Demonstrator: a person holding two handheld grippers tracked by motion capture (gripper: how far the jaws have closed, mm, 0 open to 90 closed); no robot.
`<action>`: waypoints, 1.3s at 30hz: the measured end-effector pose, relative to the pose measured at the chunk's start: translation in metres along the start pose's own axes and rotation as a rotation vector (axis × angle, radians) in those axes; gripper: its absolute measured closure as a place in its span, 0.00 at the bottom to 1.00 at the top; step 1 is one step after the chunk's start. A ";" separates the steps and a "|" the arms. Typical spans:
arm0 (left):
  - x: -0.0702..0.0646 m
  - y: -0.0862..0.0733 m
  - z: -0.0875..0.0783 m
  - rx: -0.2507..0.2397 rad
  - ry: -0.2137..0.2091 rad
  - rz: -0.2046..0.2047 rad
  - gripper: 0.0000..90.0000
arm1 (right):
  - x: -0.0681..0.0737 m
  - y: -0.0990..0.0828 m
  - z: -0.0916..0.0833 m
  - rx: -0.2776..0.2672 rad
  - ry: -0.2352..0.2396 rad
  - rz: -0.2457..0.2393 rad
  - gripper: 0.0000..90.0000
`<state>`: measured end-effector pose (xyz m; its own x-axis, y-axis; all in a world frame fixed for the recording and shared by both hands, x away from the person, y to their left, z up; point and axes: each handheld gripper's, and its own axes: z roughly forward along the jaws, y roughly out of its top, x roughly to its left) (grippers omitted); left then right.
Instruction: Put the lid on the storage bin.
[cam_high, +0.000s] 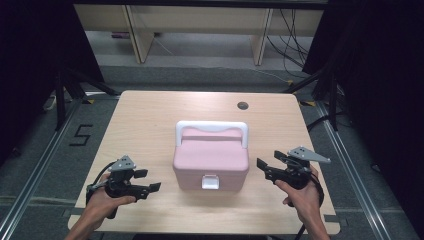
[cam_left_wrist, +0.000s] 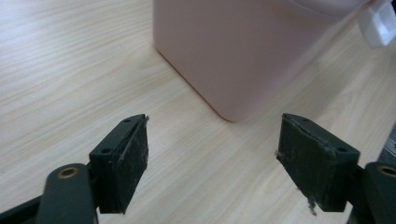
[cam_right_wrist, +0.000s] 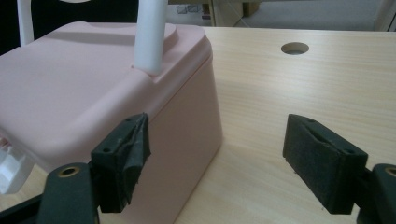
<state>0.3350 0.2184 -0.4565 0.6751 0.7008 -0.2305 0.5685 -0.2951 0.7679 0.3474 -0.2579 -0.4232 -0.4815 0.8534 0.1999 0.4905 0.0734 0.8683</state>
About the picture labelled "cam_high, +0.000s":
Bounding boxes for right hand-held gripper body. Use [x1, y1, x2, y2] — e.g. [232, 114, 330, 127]
[265, 145, 332, 191]

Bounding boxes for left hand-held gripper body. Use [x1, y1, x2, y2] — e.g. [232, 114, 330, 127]
[104, 154, 152, 220]

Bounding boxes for pink storage box white handle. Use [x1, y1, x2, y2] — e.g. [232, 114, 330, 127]
[172, 120, 250, 192]

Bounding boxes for person's right hand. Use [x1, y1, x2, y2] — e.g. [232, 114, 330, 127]
[274, 164, 323, 222]

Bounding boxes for person's left hand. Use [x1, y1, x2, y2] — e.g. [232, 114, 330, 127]
[85, 173, 137, 232]

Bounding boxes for black metal stand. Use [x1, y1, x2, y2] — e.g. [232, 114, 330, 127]
[54, 68, 121, 132]
[283, 64, 342, 132]

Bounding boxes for black curtain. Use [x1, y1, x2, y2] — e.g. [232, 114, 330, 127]
[301, 0, 424, 234]
[0, 0, 106, 168]

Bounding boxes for beige wooden desk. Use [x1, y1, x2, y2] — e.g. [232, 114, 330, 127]
[73, 3, 324, 66]

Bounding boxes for left hand-held gripper black cable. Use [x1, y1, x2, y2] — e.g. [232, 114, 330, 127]
[85, 161, 118, 206]

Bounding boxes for hand-held gripper black cable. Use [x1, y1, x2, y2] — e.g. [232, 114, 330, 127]
[85, 161, 118, 206]
[292, 172, 326, 240]

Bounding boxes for right hand-held gripper black cable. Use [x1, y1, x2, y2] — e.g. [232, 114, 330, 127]
[292, 172, 326, 240]

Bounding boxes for black floor cable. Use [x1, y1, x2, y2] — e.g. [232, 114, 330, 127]
[306, 111, 352, 133]

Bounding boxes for aluminium floor rail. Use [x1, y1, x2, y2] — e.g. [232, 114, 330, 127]
[315, 101, 394, 240]
[0, 96, 85, 240]

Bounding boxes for bundle of black hanging cables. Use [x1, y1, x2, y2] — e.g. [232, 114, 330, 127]
[266, 9, 312, 80]

